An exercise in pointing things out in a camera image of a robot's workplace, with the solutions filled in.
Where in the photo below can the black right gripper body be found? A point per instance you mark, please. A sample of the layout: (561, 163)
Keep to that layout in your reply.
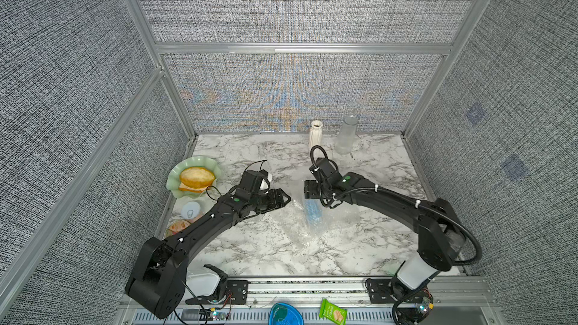
(313, 191)

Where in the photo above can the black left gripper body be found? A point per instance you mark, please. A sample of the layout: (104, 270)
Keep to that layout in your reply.
(268, 201)

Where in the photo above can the blue ribbed glass vase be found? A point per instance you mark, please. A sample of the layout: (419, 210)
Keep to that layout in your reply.
(313, 212)

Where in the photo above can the bubble blue item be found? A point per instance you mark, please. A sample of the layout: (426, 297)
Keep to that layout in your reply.
(326, 236)

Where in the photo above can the white ribbed ceramic vase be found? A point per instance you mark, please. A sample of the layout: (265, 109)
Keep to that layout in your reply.
(315, 134)

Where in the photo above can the clear glass vase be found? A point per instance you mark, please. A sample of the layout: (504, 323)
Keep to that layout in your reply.
(347, 134)

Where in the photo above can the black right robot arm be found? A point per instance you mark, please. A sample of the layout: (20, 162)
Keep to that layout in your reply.
(443, 241)

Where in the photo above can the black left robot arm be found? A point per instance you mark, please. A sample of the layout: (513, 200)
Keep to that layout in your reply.
(159, 276)

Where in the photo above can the bread roll sandwich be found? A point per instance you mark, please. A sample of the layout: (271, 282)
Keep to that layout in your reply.
(196, 179)

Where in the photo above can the white round lid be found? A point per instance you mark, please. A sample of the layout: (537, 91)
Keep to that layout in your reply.
(191, 211)

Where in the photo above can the round food cup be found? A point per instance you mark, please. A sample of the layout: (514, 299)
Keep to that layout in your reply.
(175, 227)

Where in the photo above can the green scalloped glass plate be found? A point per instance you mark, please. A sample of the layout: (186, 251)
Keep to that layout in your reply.
(173, 182)

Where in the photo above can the blue plastic container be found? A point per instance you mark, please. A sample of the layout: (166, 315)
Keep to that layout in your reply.
(285, 314)

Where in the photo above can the green snack packet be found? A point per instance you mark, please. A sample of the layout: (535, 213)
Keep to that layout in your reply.
(333, 313)

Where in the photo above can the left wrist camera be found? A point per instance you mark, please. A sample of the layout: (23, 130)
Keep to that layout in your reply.
(255, 181)

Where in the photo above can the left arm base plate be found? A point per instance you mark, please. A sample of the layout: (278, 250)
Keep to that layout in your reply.
(233, 291)

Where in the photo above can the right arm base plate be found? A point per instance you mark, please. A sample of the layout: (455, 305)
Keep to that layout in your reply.
(379, 290)

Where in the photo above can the aluminium front rail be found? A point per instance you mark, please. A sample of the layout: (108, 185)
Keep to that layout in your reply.
(456, 300)

